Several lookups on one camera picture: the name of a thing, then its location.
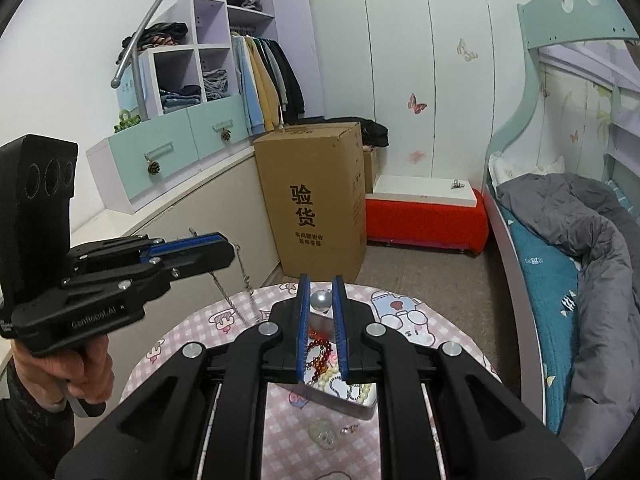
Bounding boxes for person's left hand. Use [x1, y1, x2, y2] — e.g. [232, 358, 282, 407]
[12, 332, 117, 417]

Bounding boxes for dark folded clothes pile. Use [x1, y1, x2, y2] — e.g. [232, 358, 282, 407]
[120, 22, 191, 54]

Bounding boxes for teal bedsheet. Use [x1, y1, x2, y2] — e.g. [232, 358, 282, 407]
[500, 205, 581, 436]

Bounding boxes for black clothes pile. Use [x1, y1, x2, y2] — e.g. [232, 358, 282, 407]
[360, 120, 390, 150]

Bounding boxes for small cardboard box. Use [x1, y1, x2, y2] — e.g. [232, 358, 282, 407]
[364, 150, 379, 194]

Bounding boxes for low white cabinet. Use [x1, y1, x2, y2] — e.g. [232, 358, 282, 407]
[65, 147, 281, 321]

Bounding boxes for green plant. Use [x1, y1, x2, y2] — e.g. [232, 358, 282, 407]
[114, 110, 141, 134]

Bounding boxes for teal bunk bed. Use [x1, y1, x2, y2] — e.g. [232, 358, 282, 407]
[487, 0, 640, 461]

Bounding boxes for pink checked tablecloth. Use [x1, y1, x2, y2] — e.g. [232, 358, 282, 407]
[120, 282, 501, 480]

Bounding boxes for large teal drawer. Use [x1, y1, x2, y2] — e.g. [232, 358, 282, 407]
[107, 110, 198, 196]

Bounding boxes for white board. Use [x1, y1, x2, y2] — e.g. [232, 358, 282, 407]
[372, 175, 483, 207]

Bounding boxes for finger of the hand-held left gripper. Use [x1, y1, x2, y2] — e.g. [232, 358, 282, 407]
[61, 243, 236, 312]
[67, 232, 228, 274]

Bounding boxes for pale jade pendant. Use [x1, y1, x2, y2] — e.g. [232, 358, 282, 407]
[309, 420, 337, 450]

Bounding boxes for grey metal jewelry box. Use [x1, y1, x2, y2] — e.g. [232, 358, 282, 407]
[265, 300, 378, 422]

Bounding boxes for lilac stair shelf cabinet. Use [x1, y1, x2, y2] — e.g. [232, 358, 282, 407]
[86, 0, 326, 215]

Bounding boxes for white wardrobe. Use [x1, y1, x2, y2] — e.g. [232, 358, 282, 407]
[305, 0, 538, 196]

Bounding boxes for person's left forearm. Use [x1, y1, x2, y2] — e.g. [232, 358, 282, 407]
[0, 360, 76, 480]

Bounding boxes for tall cardboard box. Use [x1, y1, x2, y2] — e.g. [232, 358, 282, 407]
[253, 121, 368, 285]

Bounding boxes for cream bead bracelet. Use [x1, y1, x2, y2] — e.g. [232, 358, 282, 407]
[315, 367, 373, 403]

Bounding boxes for amber bead necklace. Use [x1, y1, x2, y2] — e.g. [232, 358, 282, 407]
[306, 330, 335, 388]

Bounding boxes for row of hanging clothes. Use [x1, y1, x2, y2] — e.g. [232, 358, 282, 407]
[231, 30, 306, 137]

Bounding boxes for small teal drawer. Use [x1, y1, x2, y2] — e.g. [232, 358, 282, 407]
[187, 95, 251, 161]

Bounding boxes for red ottoman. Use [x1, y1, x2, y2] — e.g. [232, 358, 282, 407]
[365, 190, 490, 257]

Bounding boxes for grey duvet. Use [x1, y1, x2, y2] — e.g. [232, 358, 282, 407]
[495, 172, 640, 476]

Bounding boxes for silver chain necklace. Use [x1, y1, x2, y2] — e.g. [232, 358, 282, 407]
[189, 227, 266, 328]

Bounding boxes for folded grey clothes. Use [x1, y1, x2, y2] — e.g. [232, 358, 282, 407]
[202, 70, 230, 102]

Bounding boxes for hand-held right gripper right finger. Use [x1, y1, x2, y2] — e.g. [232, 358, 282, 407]
[331, 275, 586, 480]

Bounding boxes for folded blue jeans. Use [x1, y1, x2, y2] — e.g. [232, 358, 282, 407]
[159, 85, 202, 115]

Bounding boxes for grey metal handrail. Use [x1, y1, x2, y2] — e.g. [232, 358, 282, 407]
[111, 0, 201, 121]

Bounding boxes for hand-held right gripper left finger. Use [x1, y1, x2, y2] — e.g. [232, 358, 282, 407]
[55, 274, 313, 480]

